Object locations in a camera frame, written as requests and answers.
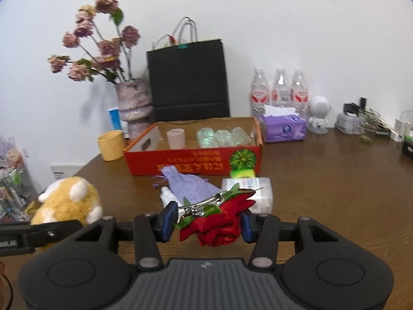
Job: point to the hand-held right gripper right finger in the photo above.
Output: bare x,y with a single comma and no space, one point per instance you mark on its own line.
246,230

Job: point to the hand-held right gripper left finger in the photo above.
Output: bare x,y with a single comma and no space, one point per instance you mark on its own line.
167,222

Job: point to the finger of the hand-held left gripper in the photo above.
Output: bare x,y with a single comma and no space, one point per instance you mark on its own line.
38,231

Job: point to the red artificial rose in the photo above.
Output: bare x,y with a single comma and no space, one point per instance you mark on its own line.
219,226

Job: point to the white wipes packet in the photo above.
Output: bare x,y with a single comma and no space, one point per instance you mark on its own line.
259,193

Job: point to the yellow and white plush toy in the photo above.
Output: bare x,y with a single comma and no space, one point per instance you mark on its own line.
67,200

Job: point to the purple knitted pouch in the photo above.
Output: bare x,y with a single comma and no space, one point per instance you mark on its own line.
190,185

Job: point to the red cardboard box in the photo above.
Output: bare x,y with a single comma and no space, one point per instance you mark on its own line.
193,164

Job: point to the pink round container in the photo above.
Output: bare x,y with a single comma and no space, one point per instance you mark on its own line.
176,139

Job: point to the rack of colourful packets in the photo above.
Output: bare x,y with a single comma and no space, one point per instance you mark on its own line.
13,180

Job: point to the clear green packet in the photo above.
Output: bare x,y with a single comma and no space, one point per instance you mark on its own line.
205,138
240,135
222,138

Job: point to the yellow mug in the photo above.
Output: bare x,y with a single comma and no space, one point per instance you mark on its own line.
111,145

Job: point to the purple tissue pack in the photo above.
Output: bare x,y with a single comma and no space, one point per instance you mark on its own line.
284,130

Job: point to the blue and white tube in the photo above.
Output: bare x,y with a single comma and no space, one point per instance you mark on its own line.
114,119

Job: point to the purple mottled vase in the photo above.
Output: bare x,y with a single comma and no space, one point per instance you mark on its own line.
134,103

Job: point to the clear water bottle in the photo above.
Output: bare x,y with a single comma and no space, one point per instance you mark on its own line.
259,95
300,93
281,92

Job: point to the white astronaut figure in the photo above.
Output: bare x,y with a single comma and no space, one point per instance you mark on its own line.
318,109

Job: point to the black paper bag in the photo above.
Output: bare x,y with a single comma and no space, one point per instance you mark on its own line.
187,80

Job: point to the clear perfume bottle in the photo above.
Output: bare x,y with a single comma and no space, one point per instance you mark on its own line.
347,121

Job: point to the clear glass cup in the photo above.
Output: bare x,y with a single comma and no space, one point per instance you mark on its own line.
369,127

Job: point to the small black device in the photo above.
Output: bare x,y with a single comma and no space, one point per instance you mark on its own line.
363,102

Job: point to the white adapter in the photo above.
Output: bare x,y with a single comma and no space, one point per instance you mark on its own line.
397,130

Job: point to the dark box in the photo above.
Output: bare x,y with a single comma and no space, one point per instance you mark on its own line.
408,148

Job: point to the dried pink rose bouquet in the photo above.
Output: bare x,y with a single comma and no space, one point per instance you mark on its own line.
106,46

